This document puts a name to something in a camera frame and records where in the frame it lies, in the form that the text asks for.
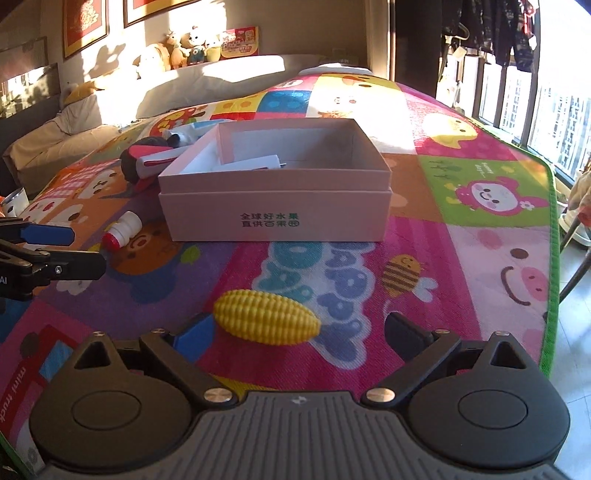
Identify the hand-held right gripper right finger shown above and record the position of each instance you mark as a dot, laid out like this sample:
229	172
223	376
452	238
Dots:
402	330

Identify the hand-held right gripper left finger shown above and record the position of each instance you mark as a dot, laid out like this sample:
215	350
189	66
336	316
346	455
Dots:
194	333

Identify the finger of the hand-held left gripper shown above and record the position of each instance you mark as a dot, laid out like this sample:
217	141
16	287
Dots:
74	266
48	234

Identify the white bottle with red cap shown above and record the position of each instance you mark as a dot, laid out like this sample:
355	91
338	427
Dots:
123	229

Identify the yellow toy corn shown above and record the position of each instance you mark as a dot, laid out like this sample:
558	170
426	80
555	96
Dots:
268	318

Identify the black red white toy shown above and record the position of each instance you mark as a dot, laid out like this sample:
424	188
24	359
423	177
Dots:
143	161

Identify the pink cardboard box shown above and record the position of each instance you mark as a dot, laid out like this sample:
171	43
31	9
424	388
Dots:
277	207

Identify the blue white packet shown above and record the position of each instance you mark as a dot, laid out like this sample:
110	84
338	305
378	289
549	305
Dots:
189	133

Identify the white item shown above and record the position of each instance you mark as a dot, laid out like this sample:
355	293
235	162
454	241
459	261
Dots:
258	162

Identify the colourful cartoon play mat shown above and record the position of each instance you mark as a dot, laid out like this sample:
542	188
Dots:
461	258

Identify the cream blanket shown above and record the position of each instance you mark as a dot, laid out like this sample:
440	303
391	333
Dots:
55	134

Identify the yellow pillow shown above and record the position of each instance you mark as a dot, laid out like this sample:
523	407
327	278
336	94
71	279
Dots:
81	92

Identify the dark chair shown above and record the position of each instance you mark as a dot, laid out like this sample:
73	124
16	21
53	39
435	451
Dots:
575	272

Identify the cream plush toy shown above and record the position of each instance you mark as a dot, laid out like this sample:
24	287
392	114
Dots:
152	59

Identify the brown plush bear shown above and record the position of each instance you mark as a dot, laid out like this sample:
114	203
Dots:
175	50

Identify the beige clothes pile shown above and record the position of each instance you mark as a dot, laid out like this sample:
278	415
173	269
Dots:
581	194

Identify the grey pillow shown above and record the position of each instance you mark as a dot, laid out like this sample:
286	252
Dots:
217	83

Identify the plush bear in blue overalls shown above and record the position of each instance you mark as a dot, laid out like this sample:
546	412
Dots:
196	46

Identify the white plush toy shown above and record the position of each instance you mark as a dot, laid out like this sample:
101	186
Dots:
213	50

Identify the white pillow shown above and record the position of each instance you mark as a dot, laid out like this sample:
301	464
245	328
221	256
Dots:
337	70

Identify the hanging dark clothes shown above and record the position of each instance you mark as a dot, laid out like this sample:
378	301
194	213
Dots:
494	23

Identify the red framed wall picture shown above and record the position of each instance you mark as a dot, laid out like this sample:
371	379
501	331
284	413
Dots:
85	23
147	9

